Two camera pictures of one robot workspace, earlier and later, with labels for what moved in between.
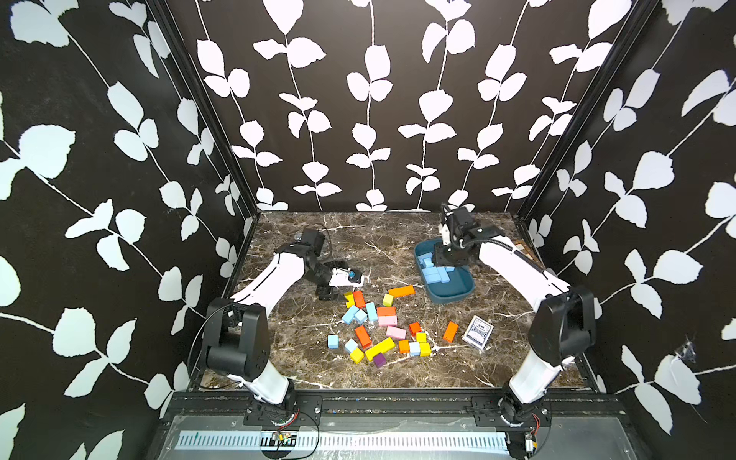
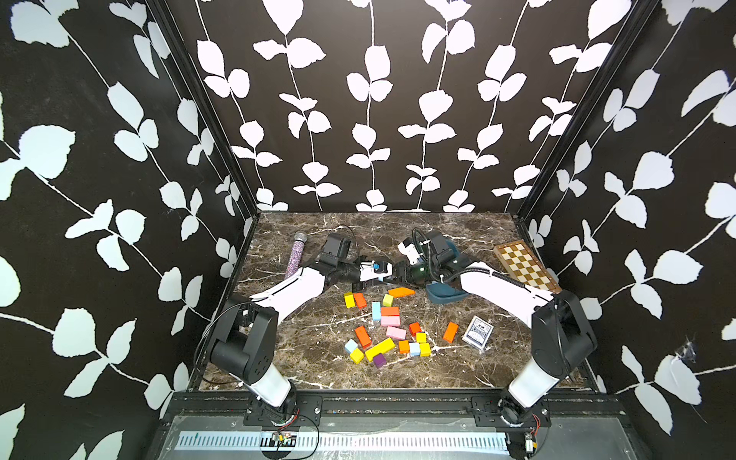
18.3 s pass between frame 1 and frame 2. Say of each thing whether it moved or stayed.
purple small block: stayed
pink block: stayed
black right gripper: moved
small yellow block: stayed
